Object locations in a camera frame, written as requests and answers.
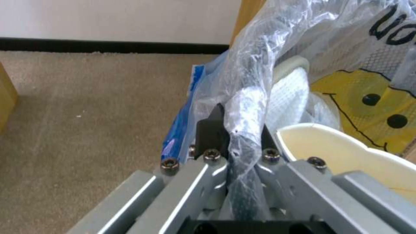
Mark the blue plastic package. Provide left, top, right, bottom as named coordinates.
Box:
left=161, top=64, right=209, bottom=164

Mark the light wooden cabinet panel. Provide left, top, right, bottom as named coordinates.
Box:
left=229, top=0, right=271, bottom=47

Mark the white paper cup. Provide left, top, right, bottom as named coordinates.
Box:
left=275, top=123, right=416, bottom=208

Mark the yellow cartoon print bag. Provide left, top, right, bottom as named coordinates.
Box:
left=308, top=0, right=416, bottom=156

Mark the light wooden furniture block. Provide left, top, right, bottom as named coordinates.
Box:
left=0, top=62, right=19, bottom=134

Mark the black baseboard strip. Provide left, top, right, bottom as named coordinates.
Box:
left=0, top=36, right=232, bottom=54

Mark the clear plastic bin liner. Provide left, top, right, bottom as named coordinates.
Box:
left=185, top=0, right=416, bottom=221

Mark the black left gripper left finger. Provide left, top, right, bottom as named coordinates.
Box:
left=70, top=102, right=233, bottom=234

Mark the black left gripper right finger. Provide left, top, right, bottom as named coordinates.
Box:
left=255, top=123, right=416, bottom=234

